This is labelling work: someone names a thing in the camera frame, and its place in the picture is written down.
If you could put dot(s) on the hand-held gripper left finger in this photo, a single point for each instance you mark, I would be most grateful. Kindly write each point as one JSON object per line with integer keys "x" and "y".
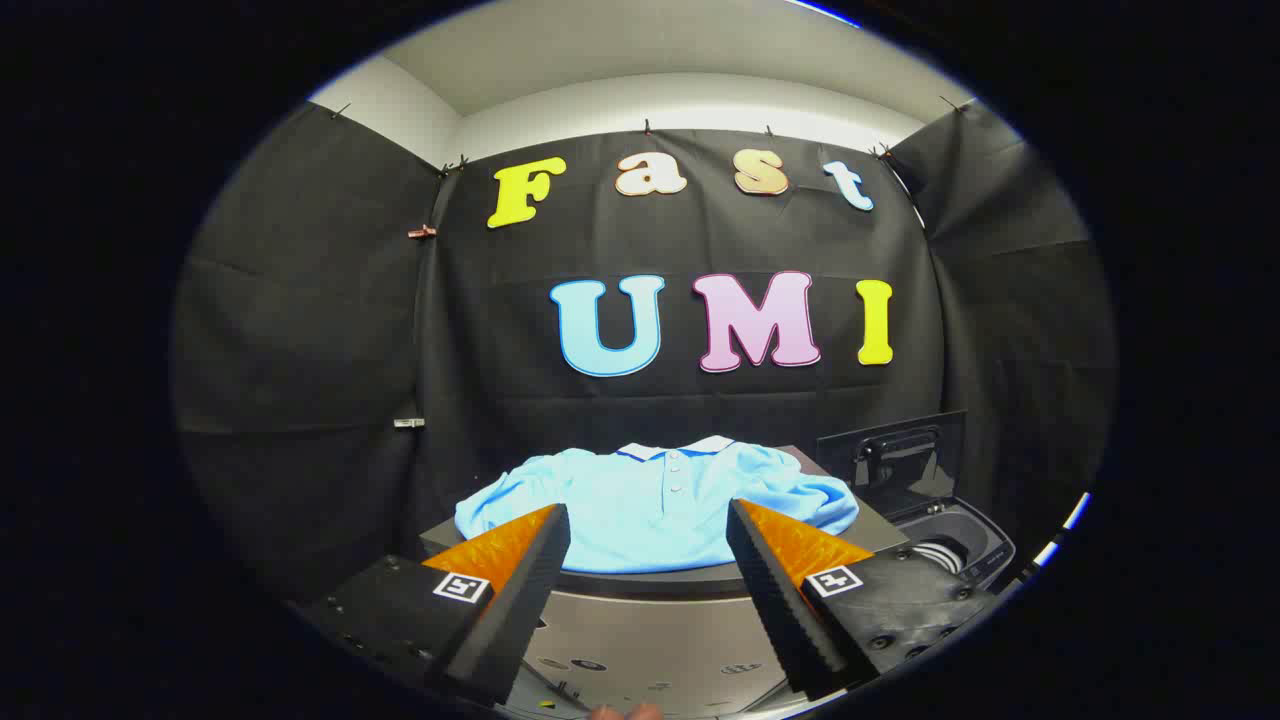
{"x": 520, "y": 600}

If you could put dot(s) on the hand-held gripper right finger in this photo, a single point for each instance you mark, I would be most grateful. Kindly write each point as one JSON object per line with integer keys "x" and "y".
{"x": 785, "y": 600}

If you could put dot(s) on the light blue polo shirt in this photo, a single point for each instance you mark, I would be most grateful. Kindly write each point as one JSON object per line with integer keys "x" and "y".
{"x": 640, "y": 500}

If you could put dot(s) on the dark grey washing machine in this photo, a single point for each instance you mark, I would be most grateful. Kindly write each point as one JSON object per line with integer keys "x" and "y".
{"x": 985, "y": 545}

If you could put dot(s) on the black backdrop cloth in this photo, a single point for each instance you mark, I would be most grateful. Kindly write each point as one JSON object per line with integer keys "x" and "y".
{"x": 500, "y": 400}

